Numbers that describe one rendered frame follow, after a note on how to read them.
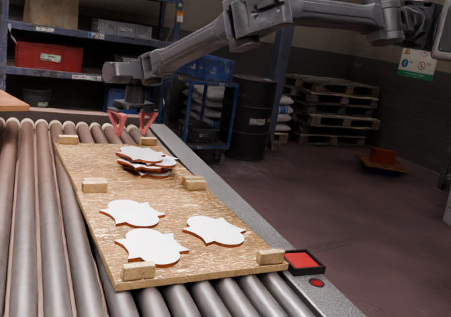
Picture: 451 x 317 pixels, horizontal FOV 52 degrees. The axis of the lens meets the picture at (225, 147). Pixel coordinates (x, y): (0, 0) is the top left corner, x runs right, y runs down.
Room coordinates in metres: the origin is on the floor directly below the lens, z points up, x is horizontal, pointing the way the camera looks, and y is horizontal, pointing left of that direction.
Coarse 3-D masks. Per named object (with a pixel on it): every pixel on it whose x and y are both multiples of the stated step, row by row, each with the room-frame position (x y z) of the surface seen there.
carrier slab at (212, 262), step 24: (120, 192) 1.07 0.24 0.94; (144, 192) 1.09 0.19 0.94; (168, 192) 1.12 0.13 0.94; (192, 192) 1.15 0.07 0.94; (96, 216) 0.91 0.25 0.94; (168, 216) 0.97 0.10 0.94; (192, 216) 0.99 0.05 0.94; (216, 216) 1.01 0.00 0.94; (96, 240) 0.81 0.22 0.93; (192, 240) 0.87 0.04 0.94; (120, 264) 0.73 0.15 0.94; (192, 264) 0.77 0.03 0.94; (216, 264) 0.79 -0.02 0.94; (240, 264) 0.80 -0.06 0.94; (288, 264) 0.84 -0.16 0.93; (120, 288) 0.67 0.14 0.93
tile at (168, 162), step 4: (160, 152) 1.32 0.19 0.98; (168, 156) 1.30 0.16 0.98; (164, 160) 1.26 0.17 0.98; (168, 160) 1.26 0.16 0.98; (172, 160) 1.27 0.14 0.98; (176, 160) 1.29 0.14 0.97; (144, 164) 1.21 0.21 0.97; (148, 164) 1.20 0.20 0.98; (152, 164) 1.21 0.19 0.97; (156, 164) 1.21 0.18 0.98; (160, 164) 1.21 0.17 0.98; (164, 164) 1.22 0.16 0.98; (168, 164) 1.23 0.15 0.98; (172, 164) 1.23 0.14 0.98; (176, 164) 1.25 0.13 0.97
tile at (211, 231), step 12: (204, 216) 0.98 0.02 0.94; (192, 228) 0.91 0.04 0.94; (204, 228) 0.92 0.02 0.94; (216, 228) 0.93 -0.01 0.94; (228, 228) 0.94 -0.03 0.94; (240, 228) 0.95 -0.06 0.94; (204, 240) 0.86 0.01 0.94; (216, 240) 0.87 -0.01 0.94; (228, 240) 0.88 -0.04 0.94; (240, 240) 0.89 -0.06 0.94
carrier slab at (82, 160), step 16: (64, 144) 1.39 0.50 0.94; (80, 144) 1.41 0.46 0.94; (96, 144) 1.44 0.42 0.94; (112, 144) 1.47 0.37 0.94; (128, 144) 1.50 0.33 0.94; (64, 160) 1.24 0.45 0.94; (80, 160) 1.26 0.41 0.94; (96, 160) 1.28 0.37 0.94; (112, 160) 1.31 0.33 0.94; (80, 176) 1.13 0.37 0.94; (96, 176) 1.15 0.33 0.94; (112, 176) 1.17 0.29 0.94; (128, 176) 1.19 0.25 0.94; (176, 176) 1.25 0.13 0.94
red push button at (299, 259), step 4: (288, 256) 0.88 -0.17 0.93; (292, 256) 0.88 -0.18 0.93; (296, 256) 0.89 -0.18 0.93; (300, 256) 0.89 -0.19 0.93; (304, 256) 0.89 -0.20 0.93; (308, 256) 0.90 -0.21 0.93; (292, 260) 0.87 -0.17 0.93; (296, 260) 0.87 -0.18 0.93; (300, 260) 0.87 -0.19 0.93; (304, 260) 0.88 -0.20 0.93; (308, 260) 0.88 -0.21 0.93; (312, 260) 0.88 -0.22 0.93; (296, 264) 0.85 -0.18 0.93; (300, 264) 0.85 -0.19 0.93; (304, 264) 0.86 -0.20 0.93; (308, 264) 0.86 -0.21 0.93; (312, 264) 0.86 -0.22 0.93; (316, 264) 0.87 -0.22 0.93
